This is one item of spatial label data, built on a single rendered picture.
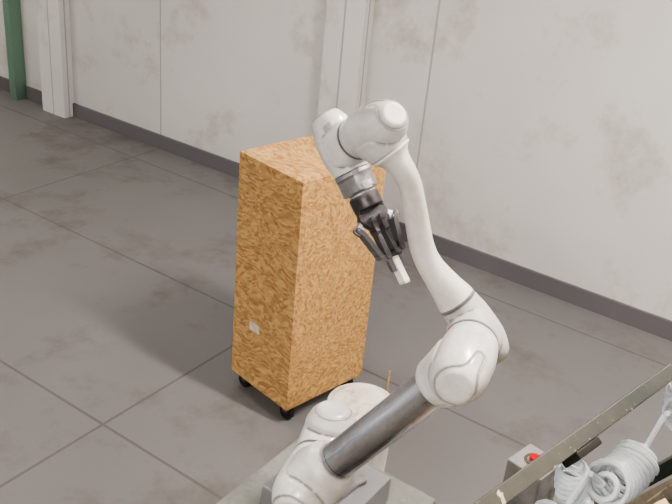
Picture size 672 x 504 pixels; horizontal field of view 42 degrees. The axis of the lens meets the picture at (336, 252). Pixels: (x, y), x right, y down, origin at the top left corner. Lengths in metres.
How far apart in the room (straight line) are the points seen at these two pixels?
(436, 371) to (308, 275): 1.90
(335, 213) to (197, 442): 1.23
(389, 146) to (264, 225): 1.97
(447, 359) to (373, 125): 0.54
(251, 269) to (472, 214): 2.14
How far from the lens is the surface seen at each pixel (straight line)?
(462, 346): 1.99
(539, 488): 2.71
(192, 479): 3.92
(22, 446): 4.17
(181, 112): 7.13
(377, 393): 3.86
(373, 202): 2.05
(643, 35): 5.09
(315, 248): 3.76
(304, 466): 2.31
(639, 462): 1.23
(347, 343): 4.23
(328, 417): 2.46
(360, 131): 1.92
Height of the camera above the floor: 2.61
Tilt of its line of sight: 27 degrees down
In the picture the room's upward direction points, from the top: 6 degrees clockwise
